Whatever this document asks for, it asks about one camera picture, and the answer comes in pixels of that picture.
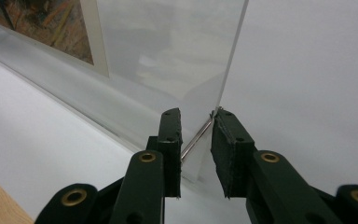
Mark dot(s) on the clear acrylic photo frame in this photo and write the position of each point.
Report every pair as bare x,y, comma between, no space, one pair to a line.
167,46

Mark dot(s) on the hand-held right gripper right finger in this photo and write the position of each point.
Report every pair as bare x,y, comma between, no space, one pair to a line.
233,155

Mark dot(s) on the metal frame leg pin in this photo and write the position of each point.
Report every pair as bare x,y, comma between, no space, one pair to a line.
195,140

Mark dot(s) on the white table mat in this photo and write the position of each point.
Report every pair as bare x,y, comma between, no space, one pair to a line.
307,93

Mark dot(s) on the wooden table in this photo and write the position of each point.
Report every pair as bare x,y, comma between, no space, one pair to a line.
0,202

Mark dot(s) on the printed photo with white border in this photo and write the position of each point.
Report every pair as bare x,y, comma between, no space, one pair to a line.
49,28

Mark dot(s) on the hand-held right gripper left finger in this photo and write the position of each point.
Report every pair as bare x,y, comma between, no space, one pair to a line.
171,146

